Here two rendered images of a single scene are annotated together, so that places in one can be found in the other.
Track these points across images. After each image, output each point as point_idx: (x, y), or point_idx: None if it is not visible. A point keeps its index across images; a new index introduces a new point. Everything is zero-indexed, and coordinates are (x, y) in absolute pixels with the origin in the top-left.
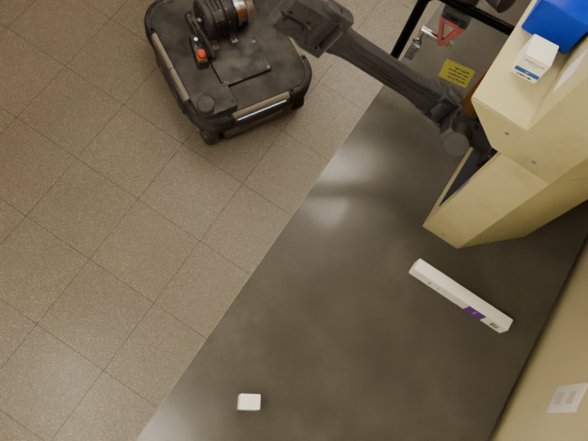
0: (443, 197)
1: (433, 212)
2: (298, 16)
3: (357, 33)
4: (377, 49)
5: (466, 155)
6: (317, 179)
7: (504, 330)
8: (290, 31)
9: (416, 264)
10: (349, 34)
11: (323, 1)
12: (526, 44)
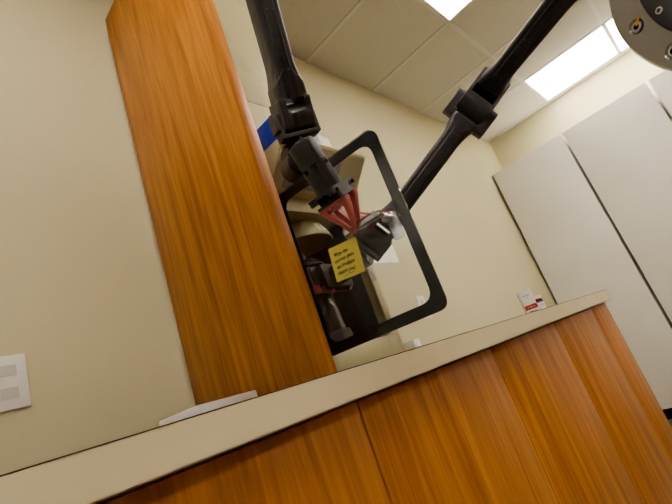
0: (384, 338)
1: (395, 339)
2: (482, 88)
3: (443, 132)
4: (427, 153)
5: (347, 359)
6: (518, 317)
7: None
8: (492, 99)
9: (416, 339)
10: (447, 123)
11: (467, 90)
12: (321, 143)
